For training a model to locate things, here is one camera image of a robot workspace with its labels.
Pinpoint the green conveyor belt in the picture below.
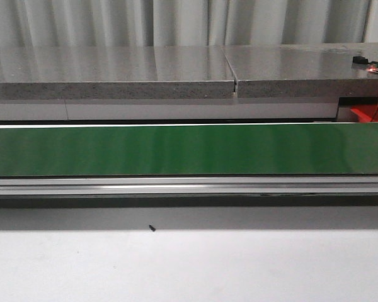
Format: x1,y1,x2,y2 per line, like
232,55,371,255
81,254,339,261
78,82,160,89
0,123,378,177

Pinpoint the grey stone countertop slab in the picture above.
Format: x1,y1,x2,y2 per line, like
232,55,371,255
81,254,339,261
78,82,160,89
0,43,378,100

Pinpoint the red plastic tray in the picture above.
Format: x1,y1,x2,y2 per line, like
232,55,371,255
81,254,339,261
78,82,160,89
350,105,378,123

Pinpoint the small sensor circuit board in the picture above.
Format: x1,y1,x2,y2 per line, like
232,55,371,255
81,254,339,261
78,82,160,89
352,56,378,74

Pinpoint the white pleated curtain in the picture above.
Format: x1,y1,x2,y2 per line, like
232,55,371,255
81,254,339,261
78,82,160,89
0,0,378,47

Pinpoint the aluminium conveyor frame rail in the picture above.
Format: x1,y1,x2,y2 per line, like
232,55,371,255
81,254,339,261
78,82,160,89
0,175,378,196

